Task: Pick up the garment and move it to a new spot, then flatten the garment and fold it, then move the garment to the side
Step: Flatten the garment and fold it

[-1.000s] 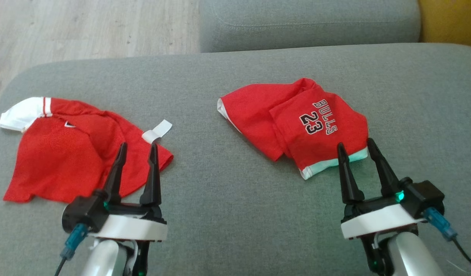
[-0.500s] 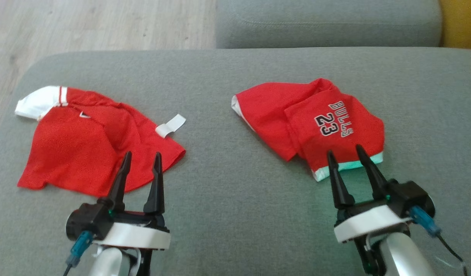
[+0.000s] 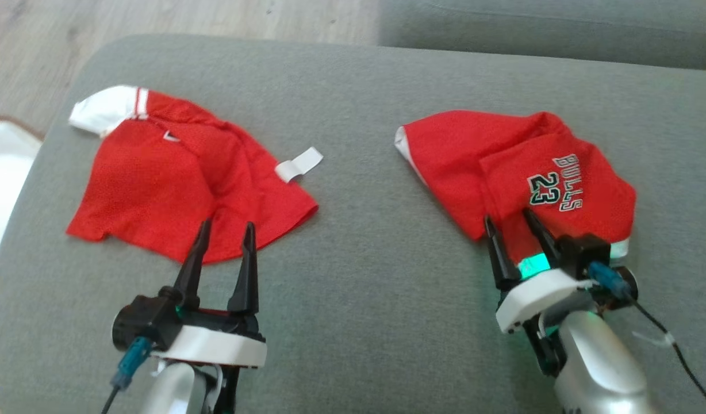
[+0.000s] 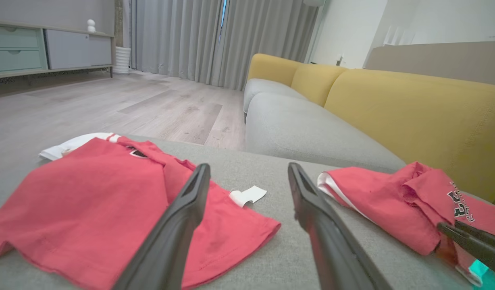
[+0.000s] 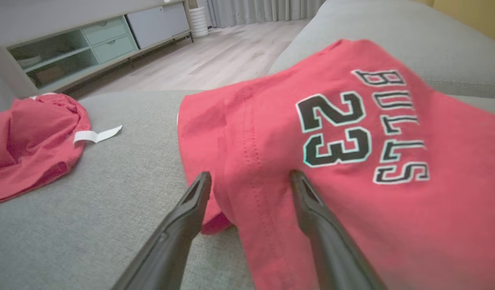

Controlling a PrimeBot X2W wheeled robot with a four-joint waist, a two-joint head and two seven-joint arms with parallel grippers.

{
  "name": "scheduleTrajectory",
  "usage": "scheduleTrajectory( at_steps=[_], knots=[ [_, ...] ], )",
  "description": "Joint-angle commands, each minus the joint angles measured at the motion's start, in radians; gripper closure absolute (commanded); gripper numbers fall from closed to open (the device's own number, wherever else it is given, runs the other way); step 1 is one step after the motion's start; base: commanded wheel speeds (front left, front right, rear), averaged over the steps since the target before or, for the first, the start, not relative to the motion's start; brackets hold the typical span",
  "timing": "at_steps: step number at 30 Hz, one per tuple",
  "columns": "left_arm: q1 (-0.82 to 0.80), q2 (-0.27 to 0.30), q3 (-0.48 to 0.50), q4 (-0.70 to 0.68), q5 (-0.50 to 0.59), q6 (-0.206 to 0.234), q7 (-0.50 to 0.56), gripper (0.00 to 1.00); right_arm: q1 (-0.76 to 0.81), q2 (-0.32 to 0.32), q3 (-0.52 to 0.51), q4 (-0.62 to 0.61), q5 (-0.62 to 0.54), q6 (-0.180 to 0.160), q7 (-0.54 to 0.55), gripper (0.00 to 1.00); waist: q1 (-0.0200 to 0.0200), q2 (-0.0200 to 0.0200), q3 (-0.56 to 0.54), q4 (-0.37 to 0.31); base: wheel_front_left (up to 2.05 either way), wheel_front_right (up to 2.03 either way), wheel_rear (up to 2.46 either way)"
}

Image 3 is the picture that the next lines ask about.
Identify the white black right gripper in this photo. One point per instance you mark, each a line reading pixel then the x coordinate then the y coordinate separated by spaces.
pixel 537 299

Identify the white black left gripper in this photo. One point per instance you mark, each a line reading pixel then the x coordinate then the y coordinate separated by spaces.
pixel 215 345

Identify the red Bulls 23 jersey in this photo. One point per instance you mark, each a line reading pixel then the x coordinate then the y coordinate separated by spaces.
pixel 462 167

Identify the red shirt white striped sleeves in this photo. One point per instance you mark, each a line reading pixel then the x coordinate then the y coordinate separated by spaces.
pixel 146 190

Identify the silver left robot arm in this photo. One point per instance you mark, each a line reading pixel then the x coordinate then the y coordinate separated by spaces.
pixel 169 391

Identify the grey sofa seat cushion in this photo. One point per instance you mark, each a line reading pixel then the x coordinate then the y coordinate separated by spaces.
pixel 560 34

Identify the white rug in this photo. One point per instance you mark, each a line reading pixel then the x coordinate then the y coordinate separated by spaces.
pixel 2 184

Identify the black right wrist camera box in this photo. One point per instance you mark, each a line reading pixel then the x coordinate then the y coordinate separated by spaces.
pixel 583 250

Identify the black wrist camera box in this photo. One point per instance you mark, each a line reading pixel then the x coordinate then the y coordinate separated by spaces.
pixel 149 319
pixel 583 250

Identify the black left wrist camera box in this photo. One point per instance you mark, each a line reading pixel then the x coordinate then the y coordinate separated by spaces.
pixel 149 319

